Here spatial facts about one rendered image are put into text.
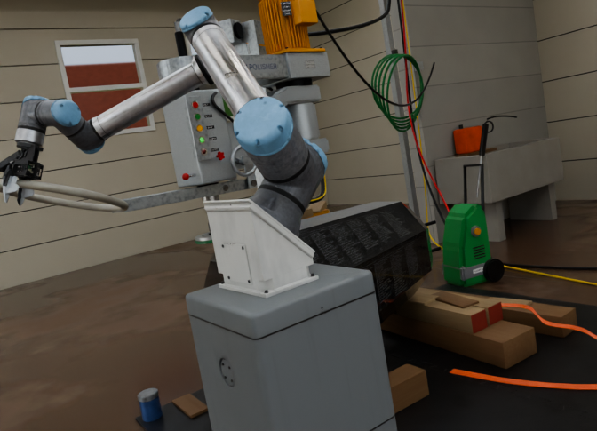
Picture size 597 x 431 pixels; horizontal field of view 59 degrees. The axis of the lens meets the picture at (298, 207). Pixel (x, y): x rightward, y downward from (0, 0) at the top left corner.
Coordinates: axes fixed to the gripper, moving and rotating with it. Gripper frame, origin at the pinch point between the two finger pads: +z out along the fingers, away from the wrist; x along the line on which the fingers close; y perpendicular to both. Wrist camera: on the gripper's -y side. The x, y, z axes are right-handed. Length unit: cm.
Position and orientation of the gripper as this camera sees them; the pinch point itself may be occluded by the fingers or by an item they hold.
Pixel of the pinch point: (11, 200)
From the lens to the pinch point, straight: 208.5
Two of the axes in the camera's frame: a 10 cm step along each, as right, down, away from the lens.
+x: 3.0, 1.8, 9.4
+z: -1.2, 9.8, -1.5
